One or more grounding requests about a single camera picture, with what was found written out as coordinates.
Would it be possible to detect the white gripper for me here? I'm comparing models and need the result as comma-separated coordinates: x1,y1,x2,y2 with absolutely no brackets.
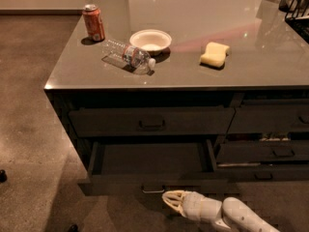
162,190,222,223

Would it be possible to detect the drawer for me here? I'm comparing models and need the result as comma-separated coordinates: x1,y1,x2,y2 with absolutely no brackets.
229,101,309,134
215,164,309,182
69,106,235,137
216,140,309,163
79,142,228,196

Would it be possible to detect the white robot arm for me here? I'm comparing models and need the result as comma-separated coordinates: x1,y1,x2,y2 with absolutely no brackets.
162,190,280,232

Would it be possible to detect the black floor object bottom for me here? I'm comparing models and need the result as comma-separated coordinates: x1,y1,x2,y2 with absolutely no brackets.
67,224,78,232

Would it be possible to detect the black floor object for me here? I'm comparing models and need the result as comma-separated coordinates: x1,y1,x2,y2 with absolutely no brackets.
0,169,8,183
67,224,78,232

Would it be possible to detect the dark grey cabinet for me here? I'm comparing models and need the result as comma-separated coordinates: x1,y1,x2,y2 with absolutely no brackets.
43,0,309,187

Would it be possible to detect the clear plastic water bottle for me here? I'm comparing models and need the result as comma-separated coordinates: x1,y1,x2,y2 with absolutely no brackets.
102,40,155,74

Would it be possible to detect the yellow sponge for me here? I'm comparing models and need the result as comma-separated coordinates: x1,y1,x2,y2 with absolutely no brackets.
200,42,230,68

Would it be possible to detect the white paper bowl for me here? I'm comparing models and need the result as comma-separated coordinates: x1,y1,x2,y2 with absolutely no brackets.
129,29,172,56

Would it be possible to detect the black floor object left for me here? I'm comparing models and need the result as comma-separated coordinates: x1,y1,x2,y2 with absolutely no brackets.
0,169,8,183

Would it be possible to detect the orange soda can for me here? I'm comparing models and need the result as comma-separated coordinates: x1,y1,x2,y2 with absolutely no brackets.
82,4,105,42

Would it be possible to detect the black dish rack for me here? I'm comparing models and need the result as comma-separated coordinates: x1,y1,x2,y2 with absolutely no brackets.
279,0,309,44

